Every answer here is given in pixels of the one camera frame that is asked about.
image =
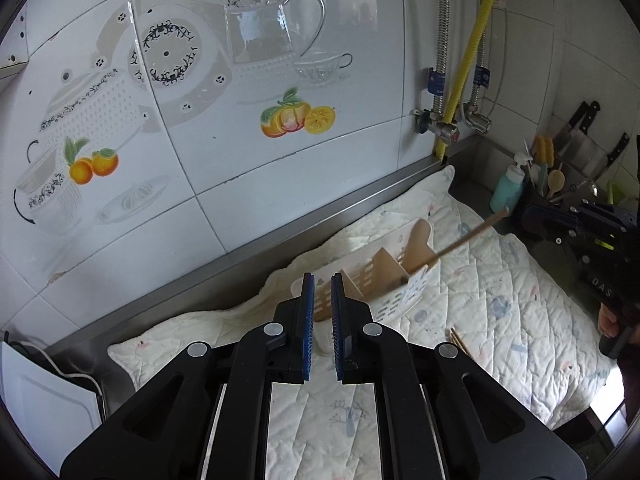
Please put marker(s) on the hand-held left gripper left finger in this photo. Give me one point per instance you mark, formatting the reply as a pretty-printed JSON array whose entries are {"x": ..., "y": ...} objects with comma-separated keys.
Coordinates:
[{"x": 308, "y": 310}]

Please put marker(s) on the wooden spoon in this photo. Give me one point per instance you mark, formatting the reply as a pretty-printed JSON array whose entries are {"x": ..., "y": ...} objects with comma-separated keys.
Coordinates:
[{"x": 556, "y": 180}]

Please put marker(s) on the person's right hand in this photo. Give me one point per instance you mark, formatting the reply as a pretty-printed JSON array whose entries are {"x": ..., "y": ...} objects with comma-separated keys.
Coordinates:
[{"x": 607, "y": 322}]

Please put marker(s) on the green plastic dish rack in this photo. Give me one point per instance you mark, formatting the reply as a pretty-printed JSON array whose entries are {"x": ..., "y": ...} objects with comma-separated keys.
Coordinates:
[{"x": 616, "y": 195}]

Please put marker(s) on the white quilted printed mat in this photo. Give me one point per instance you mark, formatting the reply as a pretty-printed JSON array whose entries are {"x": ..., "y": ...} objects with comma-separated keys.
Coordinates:
[{"x": 500, "y": 300}]

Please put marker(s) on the metal pipe valve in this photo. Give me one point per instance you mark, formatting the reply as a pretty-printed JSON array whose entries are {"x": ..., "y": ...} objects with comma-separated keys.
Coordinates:
[
  {"x": 440, "y": 127},
  {"x": 477, "y": 120}
]

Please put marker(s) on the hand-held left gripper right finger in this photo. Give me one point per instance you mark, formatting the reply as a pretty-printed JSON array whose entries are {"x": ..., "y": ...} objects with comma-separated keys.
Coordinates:
[{"x": 336, "y": 310}]

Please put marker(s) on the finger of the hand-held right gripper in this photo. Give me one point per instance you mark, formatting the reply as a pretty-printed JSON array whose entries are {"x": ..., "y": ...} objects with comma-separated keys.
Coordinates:
[
  {"x": 550, "y": 235},
  {"x": 547, "y": 216}
]

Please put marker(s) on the beige plastic utensil holder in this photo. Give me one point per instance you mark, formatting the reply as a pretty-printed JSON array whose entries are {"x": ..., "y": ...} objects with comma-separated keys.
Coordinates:
[{"x": 385, "y": 270}]

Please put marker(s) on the white appliance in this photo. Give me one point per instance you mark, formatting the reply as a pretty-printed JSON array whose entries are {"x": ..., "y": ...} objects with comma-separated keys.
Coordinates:
[{"x": 45, "y": 400}]

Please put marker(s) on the teal plastic bottle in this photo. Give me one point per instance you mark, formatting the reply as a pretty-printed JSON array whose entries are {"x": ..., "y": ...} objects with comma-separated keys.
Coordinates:
[{"x": 506, "y": 187}]

